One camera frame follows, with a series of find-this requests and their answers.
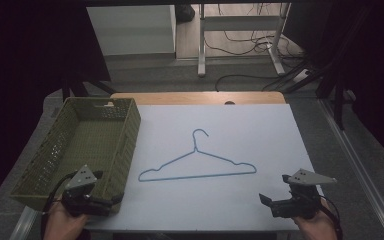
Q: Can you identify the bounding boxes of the black stand legs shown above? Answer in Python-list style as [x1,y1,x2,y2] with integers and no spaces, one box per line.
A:
[60,77,117,102]

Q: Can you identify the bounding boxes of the wooden table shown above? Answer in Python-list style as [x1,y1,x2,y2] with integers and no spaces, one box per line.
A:
[110,91,287,106]

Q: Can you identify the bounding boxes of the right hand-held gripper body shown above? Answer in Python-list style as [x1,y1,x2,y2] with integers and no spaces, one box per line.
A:
[268,168,338,221]

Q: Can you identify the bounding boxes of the black metal stand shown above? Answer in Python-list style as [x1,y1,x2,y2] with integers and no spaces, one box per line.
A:
[314,6,374,132]

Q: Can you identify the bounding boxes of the aluminium rail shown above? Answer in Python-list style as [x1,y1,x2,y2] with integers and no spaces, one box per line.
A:
[317,98,384,240]
[9,205,38,240]

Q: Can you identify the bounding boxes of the dark round object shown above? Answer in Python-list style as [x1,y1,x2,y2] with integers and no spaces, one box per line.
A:
[174,3,196,23]

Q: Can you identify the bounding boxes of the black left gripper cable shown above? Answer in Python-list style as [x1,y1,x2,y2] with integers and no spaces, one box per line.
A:
[40,171,78,240]

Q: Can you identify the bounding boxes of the blue wire clothes hanger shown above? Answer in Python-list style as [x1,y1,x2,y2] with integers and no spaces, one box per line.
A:
[137,128,258,183]

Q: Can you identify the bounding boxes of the tangled black floor cables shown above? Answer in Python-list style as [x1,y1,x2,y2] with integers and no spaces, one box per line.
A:
[202,3,303,58]

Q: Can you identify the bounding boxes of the white cabinet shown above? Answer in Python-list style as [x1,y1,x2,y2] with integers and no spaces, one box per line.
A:
[86,4,177,57]

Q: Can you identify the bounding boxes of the person's left hand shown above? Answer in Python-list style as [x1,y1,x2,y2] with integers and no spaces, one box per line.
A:
[42,199,92,240]

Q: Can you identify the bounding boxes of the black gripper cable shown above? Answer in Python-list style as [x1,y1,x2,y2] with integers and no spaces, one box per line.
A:
[40,171,78,240]
[319,194,344,240]

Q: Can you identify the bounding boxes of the white power strip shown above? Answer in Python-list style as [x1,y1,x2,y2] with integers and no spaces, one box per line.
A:
[292,68,312,83]

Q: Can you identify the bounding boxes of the long black floor cable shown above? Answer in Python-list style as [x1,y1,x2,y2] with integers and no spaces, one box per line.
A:
[214,73,283,93]

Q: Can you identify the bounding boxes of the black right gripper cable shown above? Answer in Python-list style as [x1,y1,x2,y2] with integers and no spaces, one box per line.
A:
[319,194,344,240]

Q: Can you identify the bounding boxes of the white table mat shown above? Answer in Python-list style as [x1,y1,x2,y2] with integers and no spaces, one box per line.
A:
[85,103,325,233]

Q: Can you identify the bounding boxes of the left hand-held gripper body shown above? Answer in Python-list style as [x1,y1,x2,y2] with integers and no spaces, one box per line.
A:
[61,164,115,217]

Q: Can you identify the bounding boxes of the person's right hand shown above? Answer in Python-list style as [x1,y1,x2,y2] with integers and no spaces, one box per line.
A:
[292,199,339,240]

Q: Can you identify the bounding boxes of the white metal desk frame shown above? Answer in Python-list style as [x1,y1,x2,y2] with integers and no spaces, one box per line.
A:
[197,3,292,79]

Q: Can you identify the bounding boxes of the black curtain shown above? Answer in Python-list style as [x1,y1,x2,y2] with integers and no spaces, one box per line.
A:
[0,0,112,214]
[284,0,384,164]

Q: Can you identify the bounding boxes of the olive green woven basket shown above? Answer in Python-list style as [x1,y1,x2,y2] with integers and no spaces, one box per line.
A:
[9,96,142,214]

